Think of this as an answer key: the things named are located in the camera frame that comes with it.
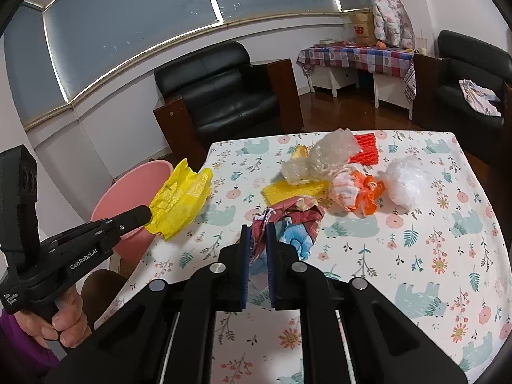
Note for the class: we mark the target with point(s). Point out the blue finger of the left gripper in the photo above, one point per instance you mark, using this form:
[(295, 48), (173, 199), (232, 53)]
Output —
[(128, 221)]

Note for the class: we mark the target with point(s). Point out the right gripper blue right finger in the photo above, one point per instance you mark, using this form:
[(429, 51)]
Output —
[(271, 249)]

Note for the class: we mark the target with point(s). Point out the white plastic bag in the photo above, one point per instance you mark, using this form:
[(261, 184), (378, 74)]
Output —
[(405, 181)]

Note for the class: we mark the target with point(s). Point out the brown paper shopping bag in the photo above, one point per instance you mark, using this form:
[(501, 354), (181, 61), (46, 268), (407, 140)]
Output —
[(364, 29)]

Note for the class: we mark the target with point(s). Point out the orange peel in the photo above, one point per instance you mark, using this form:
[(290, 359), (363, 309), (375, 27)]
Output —
[(300, 152)]

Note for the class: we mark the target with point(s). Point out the yellow plastic bag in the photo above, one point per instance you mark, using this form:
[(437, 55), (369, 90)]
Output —
[(179, 200)]

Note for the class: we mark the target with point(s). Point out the plaid tablecloth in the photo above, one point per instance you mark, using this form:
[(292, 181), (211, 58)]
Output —
[(390, 62)]

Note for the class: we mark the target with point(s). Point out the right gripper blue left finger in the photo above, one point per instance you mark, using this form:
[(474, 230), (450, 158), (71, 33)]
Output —
[(244, 256)]

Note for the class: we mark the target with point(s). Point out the colourful paper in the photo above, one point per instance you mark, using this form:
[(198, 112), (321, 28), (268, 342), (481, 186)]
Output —
[(296, 221)]

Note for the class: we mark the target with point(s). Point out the white desk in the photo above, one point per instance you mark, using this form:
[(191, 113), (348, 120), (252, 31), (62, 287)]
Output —
[(384, 89)]

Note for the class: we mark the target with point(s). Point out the red foam net sleeve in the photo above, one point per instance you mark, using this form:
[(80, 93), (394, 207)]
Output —
[(368, 150)]

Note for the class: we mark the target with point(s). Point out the floral puffer jacket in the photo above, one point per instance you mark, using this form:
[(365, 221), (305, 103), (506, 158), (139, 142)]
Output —
[(392, 24)]

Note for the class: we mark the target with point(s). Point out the floral bear tablecloth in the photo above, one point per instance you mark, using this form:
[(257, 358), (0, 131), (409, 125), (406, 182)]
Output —
[(444, 262)]

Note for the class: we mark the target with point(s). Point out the pink plastic trash bin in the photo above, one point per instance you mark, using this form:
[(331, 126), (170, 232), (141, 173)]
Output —
[(136, 187)]

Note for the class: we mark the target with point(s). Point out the yellow foam net sleeve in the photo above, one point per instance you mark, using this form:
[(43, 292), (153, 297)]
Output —
[(282, 190)]

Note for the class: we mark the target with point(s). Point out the black leather armchair left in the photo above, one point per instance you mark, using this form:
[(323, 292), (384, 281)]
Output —
[(218, 94)]

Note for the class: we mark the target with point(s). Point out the orange white snack wrapper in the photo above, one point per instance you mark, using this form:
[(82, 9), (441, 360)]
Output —
[(356, 191)]

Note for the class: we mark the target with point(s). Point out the black leather armchair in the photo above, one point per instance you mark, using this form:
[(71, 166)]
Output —
[(440, 105), (218, 94)]

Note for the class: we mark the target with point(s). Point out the black leather armchair right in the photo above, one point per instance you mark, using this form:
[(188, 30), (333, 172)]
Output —
[(440, 105)]

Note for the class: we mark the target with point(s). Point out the clear bubble wrap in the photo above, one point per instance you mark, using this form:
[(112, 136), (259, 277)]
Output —
[(325, 159)]

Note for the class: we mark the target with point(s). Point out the plastic drink cup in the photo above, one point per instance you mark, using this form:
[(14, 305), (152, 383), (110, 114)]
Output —
[(421, 44)]

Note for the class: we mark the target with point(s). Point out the person's left hand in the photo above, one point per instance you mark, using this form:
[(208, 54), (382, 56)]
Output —
[(69, 325)]

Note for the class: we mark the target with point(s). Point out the bowl on desk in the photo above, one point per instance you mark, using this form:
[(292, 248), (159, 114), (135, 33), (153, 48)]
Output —
[(326, 43)]

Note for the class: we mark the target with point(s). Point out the cloth on armchair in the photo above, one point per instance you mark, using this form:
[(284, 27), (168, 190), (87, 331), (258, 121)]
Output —
[(482, 100)]

